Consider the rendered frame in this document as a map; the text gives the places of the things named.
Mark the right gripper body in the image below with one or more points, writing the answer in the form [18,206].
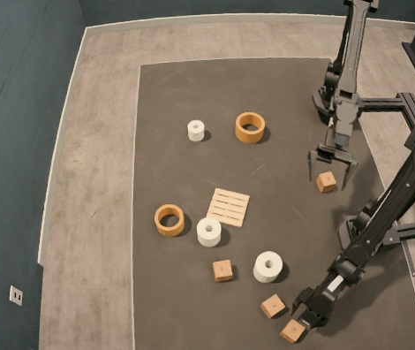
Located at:
[326,156]

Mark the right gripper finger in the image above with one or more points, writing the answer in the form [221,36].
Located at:
[351,169]
[312,164]

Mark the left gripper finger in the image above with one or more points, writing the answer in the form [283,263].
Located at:
[295,306]
[317,325]

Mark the small square wooden pallet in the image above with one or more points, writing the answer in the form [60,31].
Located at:
[226,208]

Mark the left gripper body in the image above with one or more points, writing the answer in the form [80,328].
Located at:
[305,293]

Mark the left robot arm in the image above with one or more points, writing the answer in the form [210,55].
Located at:
[343,272]

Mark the orange-brown open cup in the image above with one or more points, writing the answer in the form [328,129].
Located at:
[165,210]

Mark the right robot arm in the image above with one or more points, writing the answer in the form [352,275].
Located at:
[348,57]

